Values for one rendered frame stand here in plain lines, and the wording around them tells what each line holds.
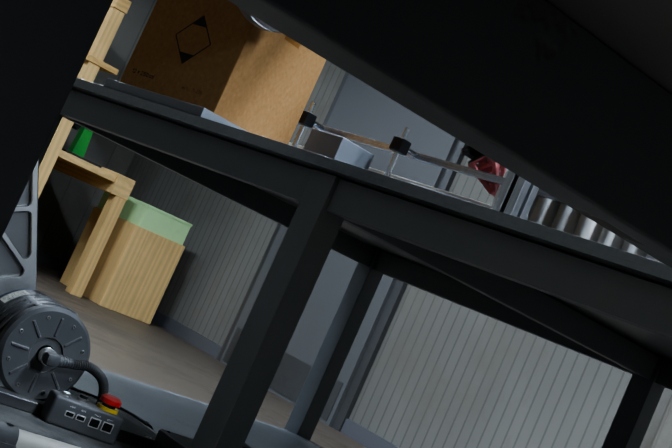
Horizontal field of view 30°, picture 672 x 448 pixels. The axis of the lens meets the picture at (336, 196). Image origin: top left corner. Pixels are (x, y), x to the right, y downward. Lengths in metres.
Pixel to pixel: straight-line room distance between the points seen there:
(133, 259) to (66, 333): 5.92
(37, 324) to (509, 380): 4.18
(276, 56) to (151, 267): 5.66
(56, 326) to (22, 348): 0.07
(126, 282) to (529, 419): 3.15
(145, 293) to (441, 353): 2.45
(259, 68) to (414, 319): 4.24
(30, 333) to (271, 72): 0.78
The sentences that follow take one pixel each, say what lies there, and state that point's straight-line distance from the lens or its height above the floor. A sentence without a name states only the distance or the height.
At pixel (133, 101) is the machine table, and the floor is 0.82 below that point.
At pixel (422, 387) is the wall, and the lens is 6.48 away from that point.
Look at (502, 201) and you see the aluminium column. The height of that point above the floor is 0.90.
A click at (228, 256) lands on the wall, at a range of 8.20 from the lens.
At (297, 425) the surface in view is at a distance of 3.68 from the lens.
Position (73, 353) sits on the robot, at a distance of 2.18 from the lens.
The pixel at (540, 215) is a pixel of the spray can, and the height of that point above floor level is 0.91.
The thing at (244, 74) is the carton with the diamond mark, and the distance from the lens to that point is 2.51.
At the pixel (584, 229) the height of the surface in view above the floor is 0.91.
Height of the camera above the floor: 0.61
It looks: 5 degrees up
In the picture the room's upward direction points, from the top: 24 degrees clockwise
